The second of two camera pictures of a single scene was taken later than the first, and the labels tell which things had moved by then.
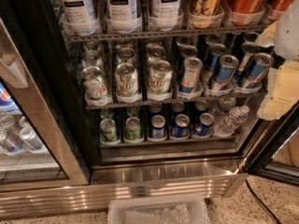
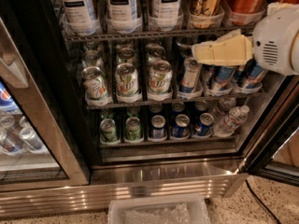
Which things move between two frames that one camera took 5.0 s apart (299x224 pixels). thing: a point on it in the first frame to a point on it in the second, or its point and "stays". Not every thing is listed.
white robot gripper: [288, 32] to [271, 38]
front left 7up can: [95, 84] stays
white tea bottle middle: [121, 11] stays
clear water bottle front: [234, 119] stays
